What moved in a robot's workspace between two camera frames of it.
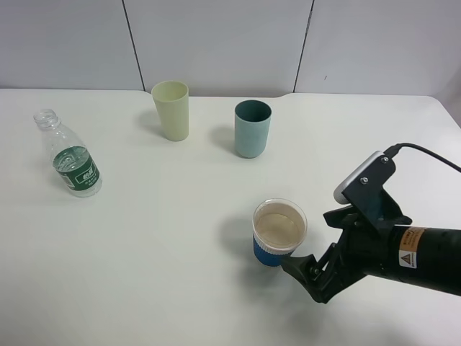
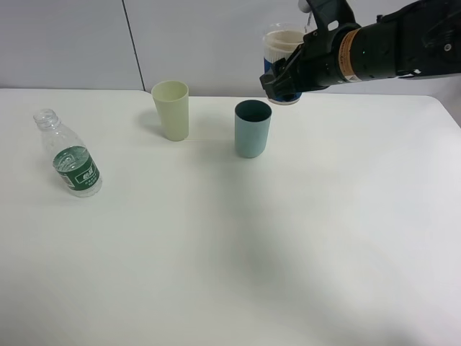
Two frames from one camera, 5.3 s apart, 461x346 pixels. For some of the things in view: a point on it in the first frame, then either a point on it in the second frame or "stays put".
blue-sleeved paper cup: (279, 228) to (278, 45)
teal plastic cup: (252, 119) stays put
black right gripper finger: (318, 281) to (281, 81)
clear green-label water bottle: (73, 163) stays put
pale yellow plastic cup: (172, 97) stays put
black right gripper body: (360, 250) to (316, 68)
